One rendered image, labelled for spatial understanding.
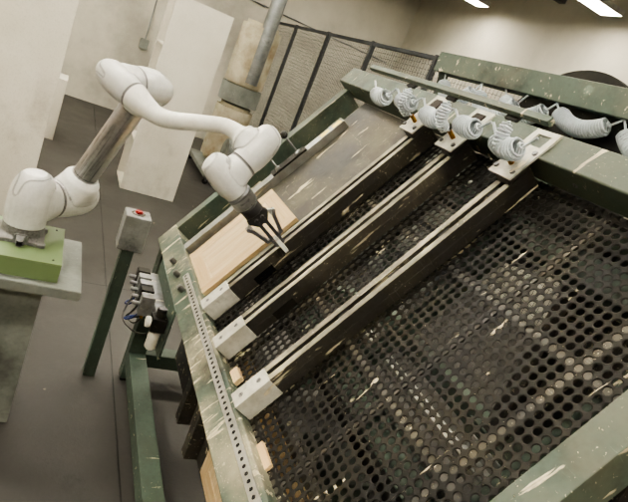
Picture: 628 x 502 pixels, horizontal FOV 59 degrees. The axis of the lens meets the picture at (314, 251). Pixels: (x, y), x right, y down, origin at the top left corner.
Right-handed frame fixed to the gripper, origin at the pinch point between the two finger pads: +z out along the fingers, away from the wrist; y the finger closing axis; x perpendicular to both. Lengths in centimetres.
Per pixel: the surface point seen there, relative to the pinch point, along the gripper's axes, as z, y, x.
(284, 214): 6.4, 7.8, 29.9
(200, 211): 4, -24, 86
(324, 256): 1.6, 9.3, -22.6
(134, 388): 39, -101, 52
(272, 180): 5, 13, 62
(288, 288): 1.6, -6.5, -23.9
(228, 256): 6.7, -21.6, 32.8
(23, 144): -52, -109, 273
